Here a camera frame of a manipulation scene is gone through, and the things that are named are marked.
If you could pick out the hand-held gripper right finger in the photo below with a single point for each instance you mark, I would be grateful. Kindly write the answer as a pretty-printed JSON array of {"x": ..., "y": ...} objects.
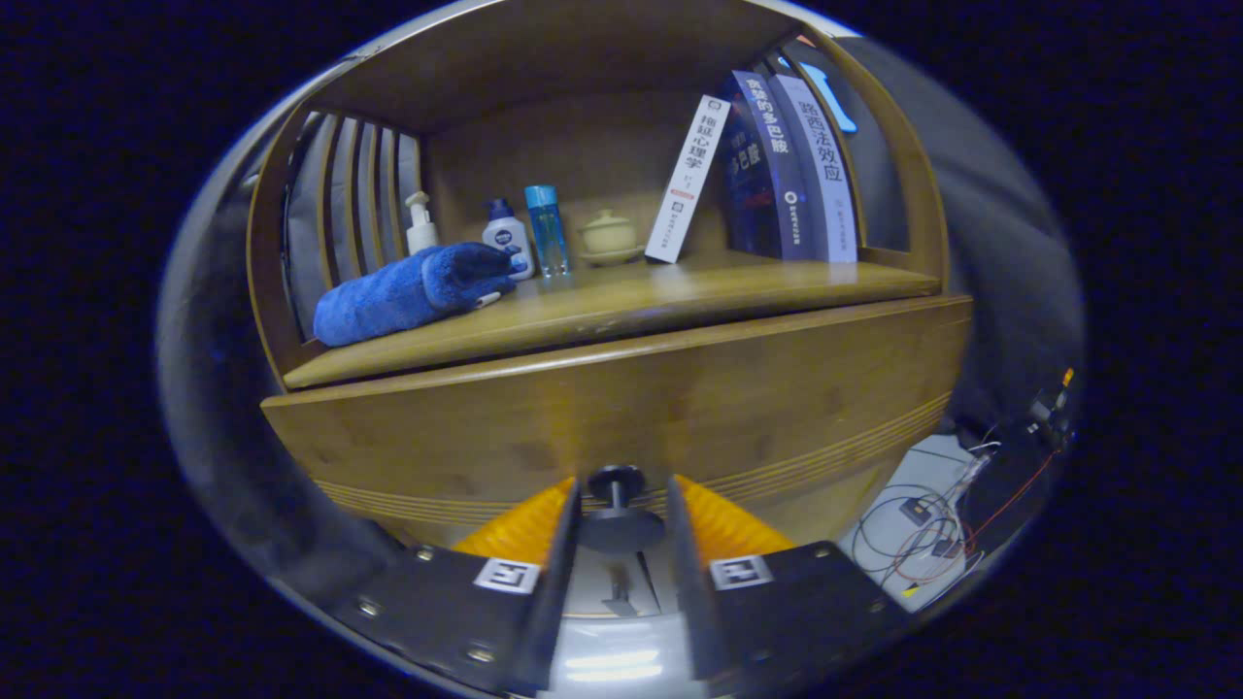
[{"x": 685, "y": 602}]

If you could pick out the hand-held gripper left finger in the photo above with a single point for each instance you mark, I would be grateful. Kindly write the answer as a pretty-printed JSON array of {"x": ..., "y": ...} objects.
[{"x": 558, "y": 602}]

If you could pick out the black round drawer knob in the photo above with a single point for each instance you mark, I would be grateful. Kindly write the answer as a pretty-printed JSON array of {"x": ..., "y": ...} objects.
[{"x": 617, "y": 529}]

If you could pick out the wooden drawer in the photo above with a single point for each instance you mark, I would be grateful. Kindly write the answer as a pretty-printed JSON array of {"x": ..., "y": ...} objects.
[{"x": 583, "y": 408}]

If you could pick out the wooden cabinet door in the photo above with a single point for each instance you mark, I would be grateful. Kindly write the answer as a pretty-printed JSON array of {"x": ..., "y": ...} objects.
[{"x": 592, "y": 582}]

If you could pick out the wooden countertop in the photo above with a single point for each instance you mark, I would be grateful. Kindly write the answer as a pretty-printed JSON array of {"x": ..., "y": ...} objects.
[{"x": 631, "y": 301}]

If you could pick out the wooden cabinet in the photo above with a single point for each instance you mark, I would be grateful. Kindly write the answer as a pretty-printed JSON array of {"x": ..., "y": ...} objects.
[{"x": 544, "y": 58}]

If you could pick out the blue towel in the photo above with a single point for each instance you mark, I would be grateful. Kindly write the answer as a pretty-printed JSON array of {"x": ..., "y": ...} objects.
[{"x": 408, "y": 291}]

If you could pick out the white bottle with blue cap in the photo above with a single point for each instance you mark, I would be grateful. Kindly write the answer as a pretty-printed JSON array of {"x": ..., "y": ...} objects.
[{"x": 507, "y": 241}]

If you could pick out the beige lidded tea cup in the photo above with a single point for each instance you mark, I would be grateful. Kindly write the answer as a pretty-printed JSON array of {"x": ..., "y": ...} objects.
[{"x": 609, "y": 238}]

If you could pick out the clear blue bottle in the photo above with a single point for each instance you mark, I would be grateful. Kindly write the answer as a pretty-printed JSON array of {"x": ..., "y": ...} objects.
[{"x": 547, "y": 228}]

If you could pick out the white pump bottle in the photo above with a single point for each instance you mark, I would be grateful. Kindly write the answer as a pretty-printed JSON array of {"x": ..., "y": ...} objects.
[{"x": 421, "y": 233}]

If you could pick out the black device with orange part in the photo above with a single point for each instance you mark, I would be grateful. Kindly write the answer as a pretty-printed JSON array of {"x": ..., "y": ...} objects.
[{"x": 1054, "y": 408}]

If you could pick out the white book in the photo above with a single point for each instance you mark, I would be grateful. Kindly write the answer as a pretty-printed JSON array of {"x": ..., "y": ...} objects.
[{"x": 689, "y": 175}]

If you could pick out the black backdrop cloth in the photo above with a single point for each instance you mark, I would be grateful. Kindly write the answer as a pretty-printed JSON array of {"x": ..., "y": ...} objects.
[{"x": 1000, "y": 291}]

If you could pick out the dark blue book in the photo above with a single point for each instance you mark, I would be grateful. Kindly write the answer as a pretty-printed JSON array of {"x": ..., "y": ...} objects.
[{"x": 767, "y": 165}]

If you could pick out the pale blue book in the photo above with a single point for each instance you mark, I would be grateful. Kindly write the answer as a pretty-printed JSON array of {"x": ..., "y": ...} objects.
[{"x": 825, "y": 165}]

